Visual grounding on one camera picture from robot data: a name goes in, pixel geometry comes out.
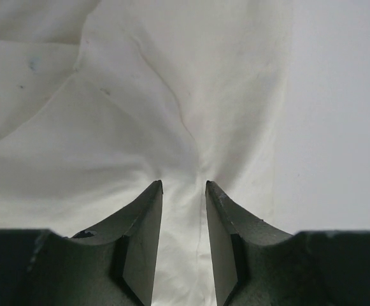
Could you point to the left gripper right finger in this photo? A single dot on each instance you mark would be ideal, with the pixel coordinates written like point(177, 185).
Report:
point(255, 263)

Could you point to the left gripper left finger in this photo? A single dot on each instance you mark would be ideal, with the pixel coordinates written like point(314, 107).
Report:
point(110, 263)

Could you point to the cream white t shirt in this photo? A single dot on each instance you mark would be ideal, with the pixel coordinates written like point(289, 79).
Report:
point(100, 98)

